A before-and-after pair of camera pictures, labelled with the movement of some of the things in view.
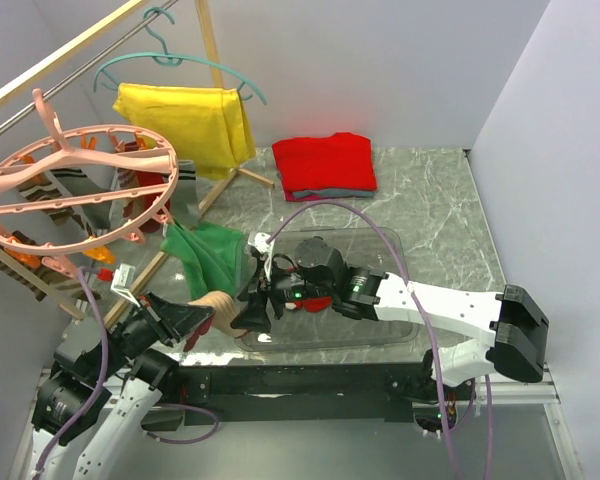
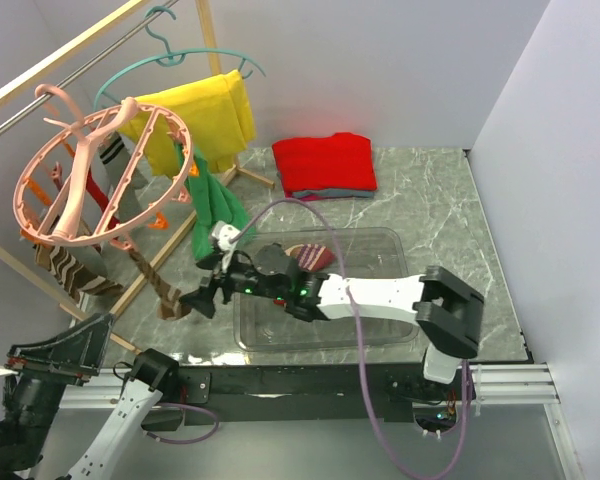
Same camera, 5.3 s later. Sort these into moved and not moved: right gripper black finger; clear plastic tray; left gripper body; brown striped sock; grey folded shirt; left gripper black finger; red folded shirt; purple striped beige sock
Moved: left gripper black finger; right gripper black finger; purple striped beige sock; left gripper body; brown striped sock
Not moved: grey folded shirt; red folded shirt; clear plastic tray
